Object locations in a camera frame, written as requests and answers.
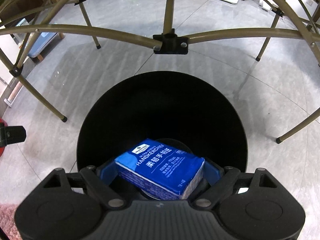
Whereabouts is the pink fluffy rug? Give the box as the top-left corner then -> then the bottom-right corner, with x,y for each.
0,204 -> 21,240

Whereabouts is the white floor squeegee mop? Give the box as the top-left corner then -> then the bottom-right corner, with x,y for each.
1,77 -> 23,112

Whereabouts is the red plastic bucket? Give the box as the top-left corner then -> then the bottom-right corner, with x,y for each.
0,119 -> 8,156

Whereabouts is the blue tissue pack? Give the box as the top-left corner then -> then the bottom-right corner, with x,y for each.
114,139 -> 205,200

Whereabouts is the folding slatted camping table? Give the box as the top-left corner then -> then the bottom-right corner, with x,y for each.
0,0 -> 320,144

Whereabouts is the black round trash bin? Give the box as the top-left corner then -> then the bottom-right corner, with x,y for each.
76,71 -> 248,172

